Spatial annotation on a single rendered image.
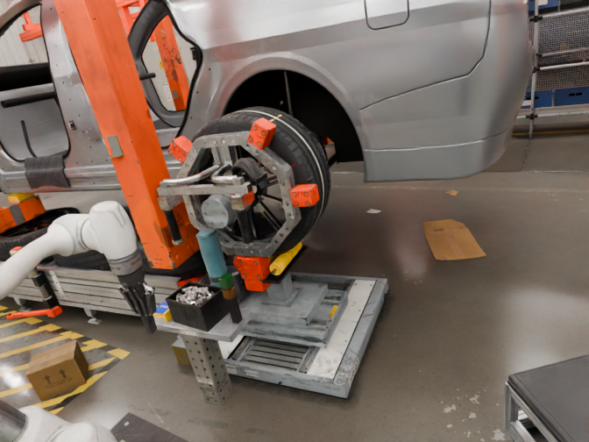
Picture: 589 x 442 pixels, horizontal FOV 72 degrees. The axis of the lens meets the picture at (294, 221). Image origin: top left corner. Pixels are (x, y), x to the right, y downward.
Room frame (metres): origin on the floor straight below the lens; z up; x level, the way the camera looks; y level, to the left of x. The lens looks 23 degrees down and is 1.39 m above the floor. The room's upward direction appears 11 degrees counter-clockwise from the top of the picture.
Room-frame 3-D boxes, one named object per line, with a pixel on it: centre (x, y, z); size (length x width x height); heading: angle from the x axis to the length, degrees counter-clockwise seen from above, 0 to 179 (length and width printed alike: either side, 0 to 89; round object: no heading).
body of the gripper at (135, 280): (1.12, 0.52, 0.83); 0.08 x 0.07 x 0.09; 65
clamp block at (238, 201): (1.41, 0.17, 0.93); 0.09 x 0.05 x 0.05; 152
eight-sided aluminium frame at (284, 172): (1.67, 0.22, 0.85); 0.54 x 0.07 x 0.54; 62
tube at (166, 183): (1.61, 0.37, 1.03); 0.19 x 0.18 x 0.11; 152
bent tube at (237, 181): (1.51, 0.19, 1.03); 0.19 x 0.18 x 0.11; 152
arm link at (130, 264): (1.12, 0.52, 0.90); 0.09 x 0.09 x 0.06
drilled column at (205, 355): (1.46, 0.49, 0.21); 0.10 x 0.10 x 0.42; 62
